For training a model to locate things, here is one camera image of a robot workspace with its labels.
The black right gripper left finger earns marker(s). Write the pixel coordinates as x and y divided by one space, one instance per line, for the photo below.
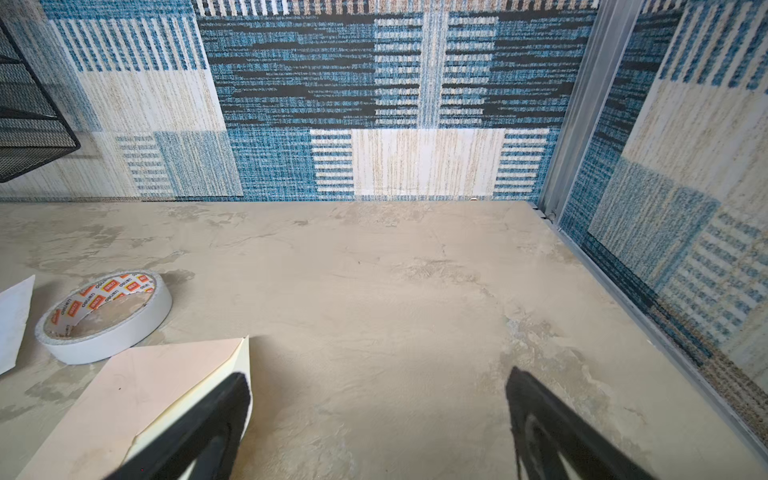
203 443

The black mesh shelf rack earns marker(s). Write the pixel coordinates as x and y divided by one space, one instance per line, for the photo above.
34 131

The white letter paper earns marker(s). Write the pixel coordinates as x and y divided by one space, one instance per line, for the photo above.
14 310

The white tape roll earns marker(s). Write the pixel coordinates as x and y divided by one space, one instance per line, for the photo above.
105 317

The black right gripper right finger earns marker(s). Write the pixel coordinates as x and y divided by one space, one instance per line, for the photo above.
553 442

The pink envelope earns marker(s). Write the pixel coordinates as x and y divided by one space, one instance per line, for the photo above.
134 398

